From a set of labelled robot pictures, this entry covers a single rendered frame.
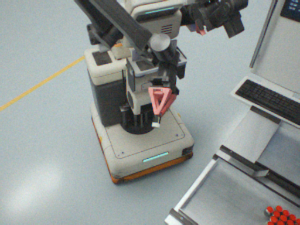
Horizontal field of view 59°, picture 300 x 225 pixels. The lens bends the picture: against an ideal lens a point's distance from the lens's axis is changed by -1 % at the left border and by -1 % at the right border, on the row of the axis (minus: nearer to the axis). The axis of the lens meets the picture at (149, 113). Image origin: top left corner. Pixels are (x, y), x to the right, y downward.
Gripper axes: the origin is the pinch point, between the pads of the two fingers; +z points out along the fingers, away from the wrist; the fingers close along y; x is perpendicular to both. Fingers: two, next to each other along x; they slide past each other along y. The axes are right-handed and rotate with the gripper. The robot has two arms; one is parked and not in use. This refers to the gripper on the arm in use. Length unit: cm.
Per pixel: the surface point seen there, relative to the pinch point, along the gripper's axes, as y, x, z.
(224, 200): -34.4, 15.7, 19.6
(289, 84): -78, 35, -46
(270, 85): -80, 26, -46
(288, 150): -53, 36, -5
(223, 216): -32.0, 16.6, 25.0
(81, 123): -111, -122, -20
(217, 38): -209, -42, -164
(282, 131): -57, 33, -14
